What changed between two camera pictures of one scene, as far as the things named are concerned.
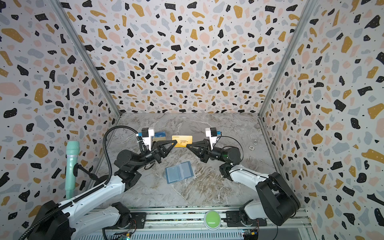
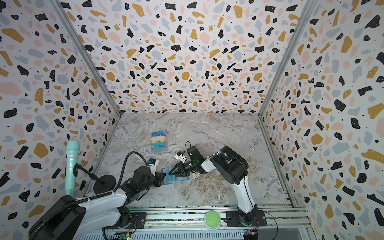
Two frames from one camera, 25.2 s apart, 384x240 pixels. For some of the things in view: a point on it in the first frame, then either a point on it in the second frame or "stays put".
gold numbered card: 159,138 stays put
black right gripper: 203,156 → 183,167
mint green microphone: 72,157 stays put
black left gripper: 156,155 → 159,176
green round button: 212,220 stays put
